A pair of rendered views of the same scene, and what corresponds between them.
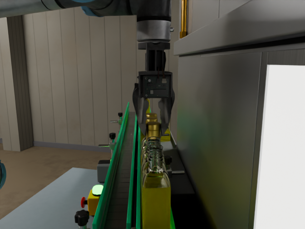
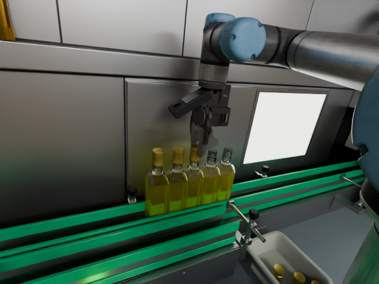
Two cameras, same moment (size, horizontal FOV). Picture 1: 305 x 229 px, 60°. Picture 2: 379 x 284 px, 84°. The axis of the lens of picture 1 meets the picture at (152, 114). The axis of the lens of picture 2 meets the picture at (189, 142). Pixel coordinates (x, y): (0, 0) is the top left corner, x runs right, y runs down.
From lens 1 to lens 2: 102 cm
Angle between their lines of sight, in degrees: 108
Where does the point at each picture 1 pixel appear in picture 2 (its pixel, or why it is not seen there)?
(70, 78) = not seen: outside the picture
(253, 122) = (250, 111)
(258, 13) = (251, 72)
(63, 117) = not seen: outside the picture
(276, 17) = (261, 77)
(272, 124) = (259, 109)
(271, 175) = (257, 123)
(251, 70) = (250, 94)
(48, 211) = not seen: outside the picture
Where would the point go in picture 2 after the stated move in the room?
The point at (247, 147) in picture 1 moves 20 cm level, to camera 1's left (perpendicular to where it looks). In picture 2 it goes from (246, 121) to (284, 141)
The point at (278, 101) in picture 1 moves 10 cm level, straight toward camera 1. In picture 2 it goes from (263, 102) to (288, 105)
